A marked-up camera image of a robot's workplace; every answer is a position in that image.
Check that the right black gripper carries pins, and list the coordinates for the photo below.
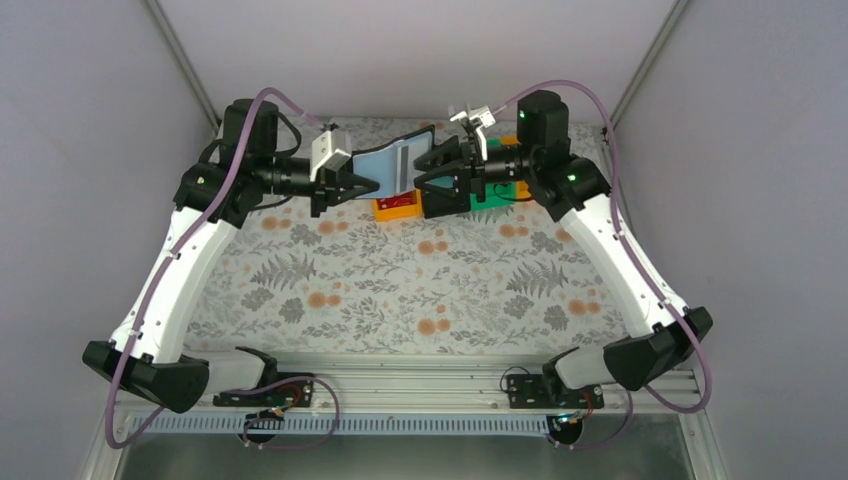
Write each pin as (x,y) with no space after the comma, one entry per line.
(470,177)

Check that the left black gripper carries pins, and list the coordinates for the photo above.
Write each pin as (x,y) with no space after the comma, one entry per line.
(328,183)

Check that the black leather card holder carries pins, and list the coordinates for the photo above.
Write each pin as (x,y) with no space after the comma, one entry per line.
(391,164)

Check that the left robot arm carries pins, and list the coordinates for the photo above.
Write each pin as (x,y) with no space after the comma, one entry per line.
(145,354)

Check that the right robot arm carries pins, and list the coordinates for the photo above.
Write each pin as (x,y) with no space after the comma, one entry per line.
(662,331)

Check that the red VIP cards stack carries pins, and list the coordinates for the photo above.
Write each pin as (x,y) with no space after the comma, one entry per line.
(398,201)

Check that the black bin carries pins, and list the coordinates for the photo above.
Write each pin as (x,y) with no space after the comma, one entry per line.
(436,205)

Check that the green bin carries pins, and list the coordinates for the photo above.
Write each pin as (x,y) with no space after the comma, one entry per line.
(493,199)

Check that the near orange bin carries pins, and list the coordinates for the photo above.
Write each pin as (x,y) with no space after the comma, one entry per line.
(398,213)

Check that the orange bin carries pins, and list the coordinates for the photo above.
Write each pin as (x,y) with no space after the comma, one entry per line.
(508,153)
(398,213)

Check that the far orange bin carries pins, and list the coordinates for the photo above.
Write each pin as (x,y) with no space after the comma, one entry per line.
(508,153)

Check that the floral table mat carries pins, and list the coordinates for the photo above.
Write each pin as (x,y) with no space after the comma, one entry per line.
(499,281)

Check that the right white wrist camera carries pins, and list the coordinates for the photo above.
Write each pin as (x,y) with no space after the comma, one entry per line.
(474,121)

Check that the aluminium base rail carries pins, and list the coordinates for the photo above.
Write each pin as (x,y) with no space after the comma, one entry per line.
(449,384)

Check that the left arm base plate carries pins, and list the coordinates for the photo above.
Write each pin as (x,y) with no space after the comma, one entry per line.
(297,392)

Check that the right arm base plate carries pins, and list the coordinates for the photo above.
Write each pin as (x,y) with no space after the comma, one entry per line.
(532,392)

